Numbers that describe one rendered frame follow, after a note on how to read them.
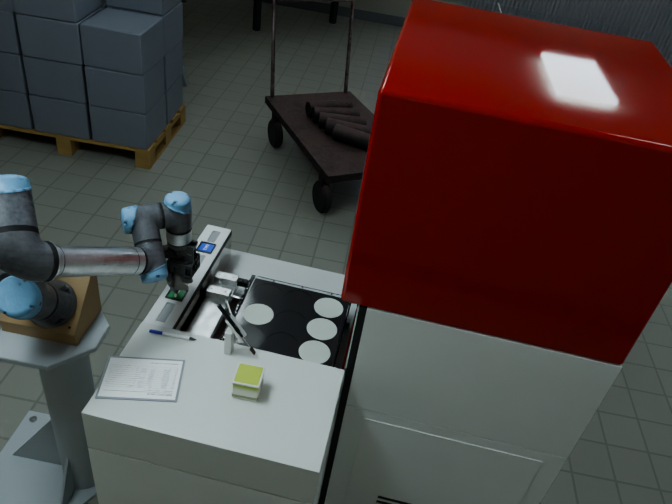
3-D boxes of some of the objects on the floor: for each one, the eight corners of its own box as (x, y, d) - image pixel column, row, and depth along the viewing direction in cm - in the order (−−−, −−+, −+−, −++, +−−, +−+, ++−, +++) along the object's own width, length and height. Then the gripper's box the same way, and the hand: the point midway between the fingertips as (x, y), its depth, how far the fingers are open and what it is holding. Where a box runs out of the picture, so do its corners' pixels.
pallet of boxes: (185, 121, 498) (182, -39, 425) (149, 169, 432) (139, -10, 360) (38, 96, 499) (10, -68, 427) (-20, 140, 434) (-65, -45, 361)
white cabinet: (339, 413, 285) (367, 280, 236) (287, 635, 208) (313, 505, 159) (208, 381, 290) (209, 244, 241) (109, 586, 213) (81, 446, 164)
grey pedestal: (-34, 505, 229) (-99, 354, 180) (29, 412, 264) (-10, 264, 215) (98, 533, 227) (69, 388, 178) (144, 435, 262) (130, 292, 213)
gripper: (189, 252, 178) (190, 306, 190) (201, 235, 185) (201, 288, 198) (161, 246, 178) (164, 300, 191) (174, 229, 186) (176, 282, 198)
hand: (174, 289), depth 194 cm, fingers closed
